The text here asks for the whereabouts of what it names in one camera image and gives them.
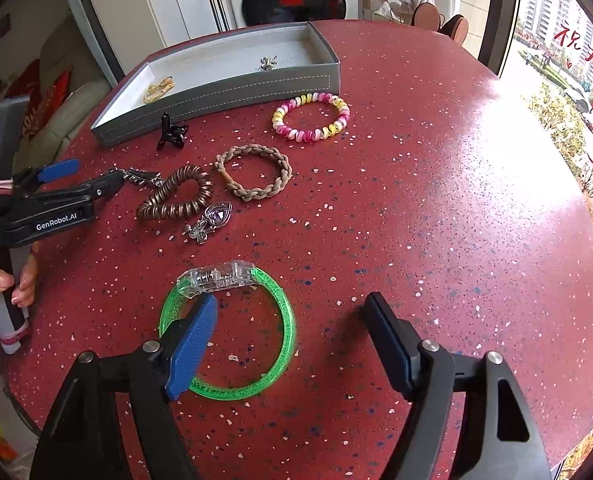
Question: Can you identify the pink yellow spiral hair tie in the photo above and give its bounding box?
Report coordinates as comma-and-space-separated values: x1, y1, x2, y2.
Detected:
271, 91, 351, 143

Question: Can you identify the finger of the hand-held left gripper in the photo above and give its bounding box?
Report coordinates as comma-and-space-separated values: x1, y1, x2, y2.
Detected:
36, 169, 126, 211
14, 158, 80, 195

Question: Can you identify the brown braided bracelet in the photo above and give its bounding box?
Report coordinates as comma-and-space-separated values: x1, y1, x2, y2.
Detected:
215, 145, 293, 203

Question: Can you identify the grey jewelry tray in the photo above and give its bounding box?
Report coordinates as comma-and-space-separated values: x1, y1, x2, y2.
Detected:
90, 21, 342, 148

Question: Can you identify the silver hair clip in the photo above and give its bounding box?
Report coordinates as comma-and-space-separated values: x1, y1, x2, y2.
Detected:
114, 167, 165, 189

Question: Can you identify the red window decal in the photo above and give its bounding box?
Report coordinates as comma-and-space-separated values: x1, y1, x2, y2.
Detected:
553, 19, 593, 86

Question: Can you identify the brown spiral hair tie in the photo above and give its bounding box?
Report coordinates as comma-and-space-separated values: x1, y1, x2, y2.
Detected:
136, 165, 214, 222

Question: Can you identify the brown round chair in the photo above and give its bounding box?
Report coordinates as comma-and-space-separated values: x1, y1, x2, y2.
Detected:
412, 2, 445, 29
439, 14, 470, 44

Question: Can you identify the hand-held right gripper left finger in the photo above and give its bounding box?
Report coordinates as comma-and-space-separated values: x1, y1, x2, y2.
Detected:
29, 292, 220, 480

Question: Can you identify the red printed cushion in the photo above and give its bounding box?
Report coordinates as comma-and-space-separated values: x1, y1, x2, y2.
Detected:
19, 59, 73, 137

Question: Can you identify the black balloon dog clip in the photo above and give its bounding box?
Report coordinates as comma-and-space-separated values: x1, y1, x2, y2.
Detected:
156, 113, 190, 152

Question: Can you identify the green plastic bangle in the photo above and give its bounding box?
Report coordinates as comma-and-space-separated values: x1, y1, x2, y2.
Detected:
159, 260, 297, 402

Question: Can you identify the gold hair clip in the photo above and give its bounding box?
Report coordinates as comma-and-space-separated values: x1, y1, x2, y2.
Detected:
143, 77, 176, 105

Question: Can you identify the cream sofa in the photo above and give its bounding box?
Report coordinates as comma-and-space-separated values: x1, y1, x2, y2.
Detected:
14, 15, 113, 161

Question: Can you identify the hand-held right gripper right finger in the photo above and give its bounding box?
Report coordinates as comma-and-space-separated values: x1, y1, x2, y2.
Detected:
359, 291, 552, 480

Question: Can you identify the silver heart pendant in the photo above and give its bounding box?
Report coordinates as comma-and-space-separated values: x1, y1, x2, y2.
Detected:
184, 201, 233, 246

